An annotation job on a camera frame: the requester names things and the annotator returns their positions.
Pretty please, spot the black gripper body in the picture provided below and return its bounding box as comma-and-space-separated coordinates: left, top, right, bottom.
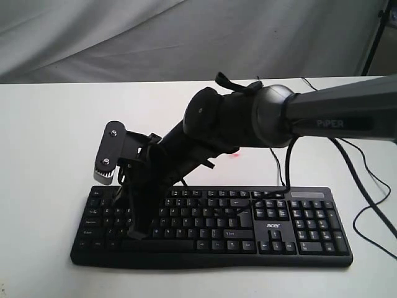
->
116, 130, 192, 217

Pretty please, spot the black acer keyboard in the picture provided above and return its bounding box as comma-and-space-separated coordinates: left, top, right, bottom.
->
70, 186, 353, 269

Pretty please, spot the grey black piper robot arm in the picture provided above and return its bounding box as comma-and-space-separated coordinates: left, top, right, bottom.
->
120, 73, 396, 240

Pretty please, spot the grey backdrop cloth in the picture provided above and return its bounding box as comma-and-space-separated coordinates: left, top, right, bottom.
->
1, 1, 387, 83

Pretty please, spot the black tripod stand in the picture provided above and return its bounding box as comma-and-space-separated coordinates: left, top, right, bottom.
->
360, 0, 393, 76

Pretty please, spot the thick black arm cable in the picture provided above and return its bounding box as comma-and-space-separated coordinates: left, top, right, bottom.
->
216, 136, 397, 218

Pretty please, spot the thin black loose cable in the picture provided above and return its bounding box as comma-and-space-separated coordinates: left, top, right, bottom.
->
302, 76, 397, 260

